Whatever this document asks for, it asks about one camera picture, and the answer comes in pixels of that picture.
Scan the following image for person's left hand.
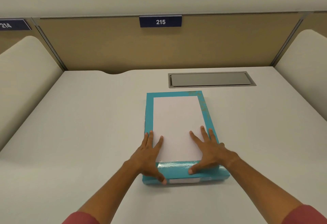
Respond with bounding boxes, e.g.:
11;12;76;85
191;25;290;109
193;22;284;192
129;130;168;186

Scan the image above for person's right hand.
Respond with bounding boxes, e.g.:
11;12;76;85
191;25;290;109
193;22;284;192
188;126;240;176

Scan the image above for teal box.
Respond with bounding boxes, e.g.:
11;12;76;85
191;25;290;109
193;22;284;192
142;91;230;185

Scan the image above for person's right forearm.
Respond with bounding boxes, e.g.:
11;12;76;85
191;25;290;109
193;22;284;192
225;155;306;218

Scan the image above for person's left forearm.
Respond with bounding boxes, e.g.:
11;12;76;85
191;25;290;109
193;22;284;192
77;161;143;218

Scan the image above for white paper sheet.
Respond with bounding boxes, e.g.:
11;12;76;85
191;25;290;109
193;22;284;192
152;96;208;163

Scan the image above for person's red left sleeve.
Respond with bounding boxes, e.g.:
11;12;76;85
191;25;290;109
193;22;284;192
62;211;100;224

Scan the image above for person's red sleeve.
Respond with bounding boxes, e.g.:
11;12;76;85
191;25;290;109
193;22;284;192
281;204;327;224
62;211;100;224

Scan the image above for tan back partition panel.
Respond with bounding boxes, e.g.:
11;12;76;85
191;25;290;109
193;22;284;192
32;13;307;75

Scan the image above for tan partition panel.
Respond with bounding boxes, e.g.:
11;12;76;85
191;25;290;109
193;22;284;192
303;12;327;38
0;18;47;55
32;13;307;75

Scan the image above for person's red right sleeve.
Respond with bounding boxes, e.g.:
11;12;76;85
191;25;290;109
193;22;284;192
281;204;327;224

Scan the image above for cream side divider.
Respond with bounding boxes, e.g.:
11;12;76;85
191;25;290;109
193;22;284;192
274;29;327;122
0;36;64;153

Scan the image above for blue number sign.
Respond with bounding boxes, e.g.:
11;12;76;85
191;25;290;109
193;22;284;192
139;16;182;28
0;19;32;31

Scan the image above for grey metal cable hatch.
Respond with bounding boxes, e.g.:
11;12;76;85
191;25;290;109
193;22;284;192
168;71;256;89

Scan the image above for grey metal partition post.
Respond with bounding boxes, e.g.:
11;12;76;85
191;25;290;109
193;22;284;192
271;13;312;67
32;18;68;71

